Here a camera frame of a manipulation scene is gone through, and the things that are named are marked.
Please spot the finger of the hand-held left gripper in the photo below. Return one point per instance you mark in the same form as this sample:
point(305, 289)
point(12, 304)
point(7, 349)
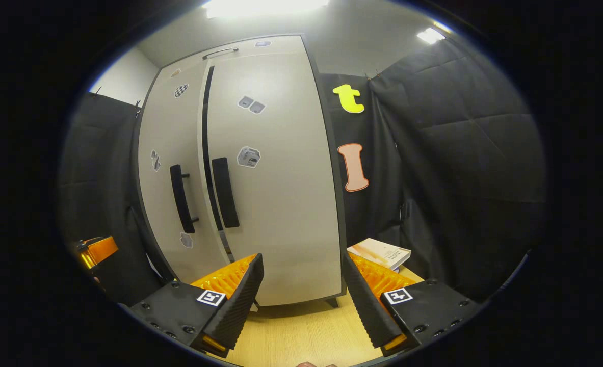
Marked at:
point(100, 250)

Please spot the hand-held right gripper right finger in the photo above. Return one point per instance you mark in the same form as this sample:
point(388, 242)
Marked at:
point(367, 300)

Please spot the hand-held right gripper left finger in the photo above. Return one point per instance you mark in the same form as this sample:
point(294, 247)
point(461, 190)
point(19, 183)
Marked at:
point(240, 300)

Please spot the white shoe cabinet door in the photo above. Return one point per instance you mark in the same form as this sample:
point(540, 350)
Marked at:
point(291, 204)
point(163, 204)

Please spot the white shoe cabinet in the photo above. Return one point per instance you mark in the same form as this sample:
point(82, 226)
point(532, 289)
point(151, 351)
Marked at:
point(281, 46)

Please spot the cream paperback book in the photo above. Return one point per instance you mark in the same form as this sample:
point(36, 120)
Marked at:
point(377, 251)

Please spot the ceiling light panel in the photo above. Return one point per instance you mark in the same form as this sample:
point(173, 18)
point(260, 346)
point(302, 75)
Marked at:
point(265, 6)
point(430, 35)

